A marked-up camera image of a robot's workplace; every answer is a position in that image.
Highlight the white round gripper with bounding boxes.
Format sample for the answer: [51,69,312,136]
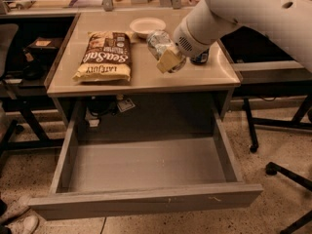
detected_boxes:
[157,16,217,73]

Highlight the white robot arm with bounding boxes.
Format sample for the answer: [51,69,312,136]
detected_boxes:
[171,0,312,71]

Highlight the blue pepsi can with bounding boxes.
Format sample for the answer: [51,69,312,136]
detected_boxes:
[190,50,209,65]

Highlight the open grey top drawer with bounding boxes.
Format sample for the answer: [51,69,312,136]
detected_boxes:
[30,103,262,220]

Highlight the white paper bowl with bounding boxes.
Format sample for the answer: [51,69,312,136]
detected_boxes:
[130,18,166,39]

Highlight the grey cabinet desk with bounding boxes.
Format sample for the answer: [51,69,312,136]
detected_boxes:
[47,8,240,112]

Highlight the brown sea salt chip bag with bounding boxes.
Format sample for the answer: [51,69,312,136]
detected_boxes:
[72,31,132,82]

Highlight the black box under desk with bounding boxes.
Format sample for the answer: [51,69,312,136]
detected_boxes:
[27,37,63,52]

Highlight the grey office chair left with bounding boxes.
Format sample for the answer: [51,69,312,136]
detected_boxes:
[0,22,20,177]

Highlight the white sneaker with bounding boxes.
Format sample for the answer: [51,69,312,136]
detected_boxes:
[8,215,39,234]

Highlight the black cables under desk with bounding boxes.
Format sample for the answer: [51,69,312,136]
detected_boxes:
[87,95,119,117]

